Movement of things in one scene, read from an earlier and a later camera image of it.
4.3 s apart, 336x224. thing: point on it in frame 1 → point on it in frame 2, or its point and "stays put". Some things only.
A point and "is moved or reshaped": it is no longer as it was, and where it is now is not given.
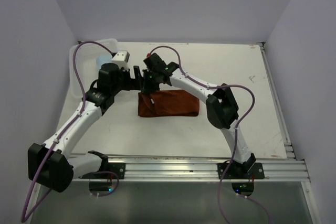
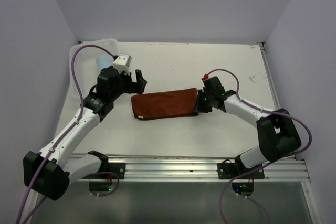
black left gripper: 133,83 stays put
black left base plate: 119,168 stays put
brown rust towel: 167,103 is moved or reshaped
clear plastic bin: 86,56 stays put
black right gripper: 147,88 → 201,108
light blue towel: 101,59 stays put
